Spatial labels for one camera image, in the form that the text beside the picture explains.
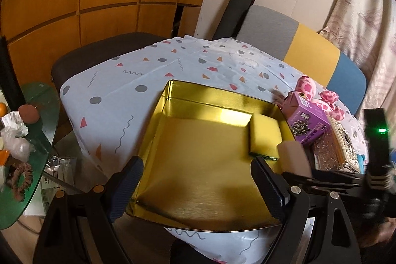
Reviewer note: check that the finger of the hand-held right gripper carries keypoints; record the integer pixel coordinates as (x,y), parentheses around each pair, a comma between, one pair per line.
(337,175)
(328,184)

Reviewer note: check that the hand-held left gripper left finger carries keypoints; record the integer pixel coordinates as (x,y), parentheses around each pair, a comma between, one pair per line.
(123,189)

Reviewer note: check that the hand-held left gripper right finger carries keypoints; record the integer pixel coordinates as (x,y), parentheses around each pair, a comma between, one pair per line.
(273,196)

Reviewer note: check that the beige soft roll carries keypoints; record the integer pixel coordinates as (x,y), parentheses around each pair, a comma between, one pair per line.
(294,157)

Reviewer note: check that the yellow sponge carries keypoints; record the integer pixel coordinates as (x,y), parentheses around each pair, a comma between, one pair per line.
(265,134)

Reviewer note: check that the gold tin box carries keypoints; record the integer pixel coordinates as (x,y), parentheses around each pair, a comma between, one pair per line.
(201,177)

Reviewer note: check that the blue plush toy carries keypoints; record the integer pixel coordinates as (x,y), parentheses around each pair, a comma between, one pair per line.
(361,160)

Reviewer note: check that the gold glitter tissue box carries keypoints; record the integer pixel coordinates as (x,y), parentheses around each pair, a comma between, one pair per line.
(334,145)

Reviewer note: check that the purple carton box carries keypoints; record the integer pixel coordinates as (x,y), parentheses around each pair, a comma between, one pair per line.
(309,123)

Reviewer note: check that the pink spotted plush toy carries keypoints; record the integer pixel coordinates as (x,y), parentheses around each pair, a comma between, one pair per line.
(306,86)

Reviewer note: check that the leopard hair scrunchie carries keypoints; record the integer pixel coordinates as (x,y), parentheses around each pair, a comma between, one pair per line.
(23,180)

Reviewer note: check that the patterned plastic tablecloth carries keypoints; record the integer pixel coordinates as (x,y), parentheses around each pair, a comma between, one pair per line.
(130,87)

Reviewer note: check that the green glass side table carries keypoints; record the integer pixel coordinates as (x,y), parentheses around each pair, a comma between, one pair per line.
(46,103)

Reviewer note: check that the crumpled white plastic wrap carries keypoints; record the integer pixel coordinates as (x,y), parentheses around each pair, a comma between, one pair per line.
(17,140)

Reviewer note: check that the grey yellow blue chair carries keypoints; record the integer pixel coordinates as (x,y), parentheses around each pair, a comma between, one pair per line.
(309,44)

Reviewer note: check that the brown round ball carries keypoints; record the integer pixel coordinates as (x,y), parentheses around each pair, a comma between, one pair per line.
(28,114)

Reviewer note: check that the printed beige curtain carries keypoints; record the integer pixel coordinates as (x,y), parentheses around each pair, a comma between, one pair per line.
(365,19)

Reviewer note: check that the black round table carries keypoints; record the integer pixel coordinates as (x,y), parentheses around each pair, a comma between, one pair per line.
(92,50)

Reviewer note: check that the orange fruit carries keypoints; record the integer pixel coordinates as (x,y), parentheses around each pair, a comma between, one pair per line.
(2,108)

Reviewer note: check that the black rolled mat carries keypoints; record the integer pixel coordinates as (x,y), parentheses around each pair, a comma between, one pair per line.
(235,13)

